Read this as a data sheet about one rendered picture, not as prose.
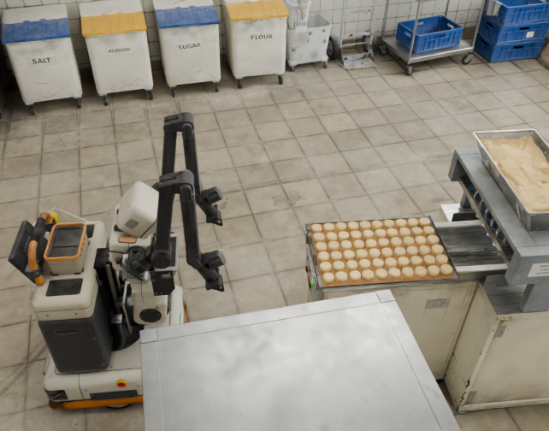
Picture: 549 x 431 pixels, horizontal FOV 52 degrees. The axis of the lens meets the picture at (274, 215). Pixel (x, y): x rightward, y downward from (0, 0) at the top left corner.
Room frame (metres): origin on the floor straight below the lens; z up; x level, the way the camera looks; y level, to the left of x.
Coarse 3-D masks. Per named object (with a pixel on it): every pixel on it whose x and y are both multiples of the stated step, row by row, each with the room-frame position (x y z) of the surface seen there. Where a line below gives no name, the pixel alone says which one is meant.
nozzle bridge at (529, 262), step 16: (464, 160) 2.10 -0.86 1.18; (480, 160) 2.10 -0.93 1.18; (448, 176) 2.18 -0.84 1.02; (464, 176) 2.15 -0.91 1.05; (480, 176) 1.98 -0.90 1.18; (464, 192) 2.06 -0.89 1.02; (480, 192) 1.87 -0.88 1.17; (496, 192) 1.86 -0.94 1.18; (480, 208) 1.92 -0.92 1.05; (496, 208) 1.76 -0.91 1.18; (512, 208) 1.76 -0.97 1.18; (496, 224) 1.81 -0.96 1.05; (512, 224) 1.66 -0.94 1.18; (496, 240) 1.71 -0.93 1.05; (512, 240) 1.57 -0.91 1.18; (528, 240) 1.57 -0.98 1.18; (544, 240) 1.57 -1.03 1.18; (512, 256) 1.53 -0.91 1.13; (528, 256) 1.48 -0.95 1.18; (544, 256) 1.49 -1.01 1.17; (512, 272) 1.49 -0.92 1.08; (528, 272) 1.49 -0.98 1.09; (544, 272) 1.49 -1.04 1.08; (528, 288) 1.51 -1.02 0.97; (544, 288) 1.50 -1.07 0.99; (528, 304) 1.49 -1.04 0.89; (544, 304) 1.50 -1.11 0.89
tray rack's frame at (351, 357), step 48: (192, 336) 0.62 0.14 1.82; (240, 336) 0.62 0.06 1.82; (288, 336) 0.62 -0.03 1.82; (336, 336) 0.62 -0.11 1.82; (384, 336) 0.62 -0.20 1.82; (144, 384) 0.52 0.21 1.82; (192, 384) 0.52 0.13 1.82; (240, 384) 0.52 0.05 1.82; (288, 384) 0.52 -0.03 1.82; (336, 384) 0.52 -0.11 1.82; (384, 384) 0.52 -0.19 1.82; (432, 384) 0.52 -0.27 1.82
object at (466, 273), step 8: (488, 264) 1.71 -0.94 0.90; (496, 264) 1.71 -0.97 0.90; (504, 264) 1.71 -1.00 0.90; (464, 272) 1.67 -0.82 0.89; (472, 272) 1.67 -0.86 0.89; (480, 272) 1.68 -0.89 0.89; (488, 272) 1.68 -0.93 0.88; (496, 272) 1.69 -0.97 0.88; (504, 272) 1.69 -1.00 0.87; (432, 280) 1.66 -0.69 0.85; (440, 280) 1.66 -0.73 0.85; (448, 280) 1.66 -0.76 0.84; (320, 288) 1.60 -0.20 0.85; (328, 288) 1.61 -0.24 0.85; (336, 288) 1.61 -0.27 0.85; (344, 288) 1.61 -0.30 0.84
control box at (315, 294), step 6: (306, 252) 1.85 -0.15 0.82; (306, 258) 1.85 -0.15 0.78; (306, 264) 1.84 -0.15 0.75; (312, 264) 1.76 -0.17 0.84; (312, 270) 1.72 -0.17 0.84; (312, 276) 1.69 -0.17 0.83; (312, 288) 1.67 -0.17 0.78; (312, 294) 1.66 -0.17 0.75; (318, 294) 1.64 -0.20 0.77; (312, 300) 1.65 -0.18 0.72; (318, 300) 1.64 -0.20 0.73
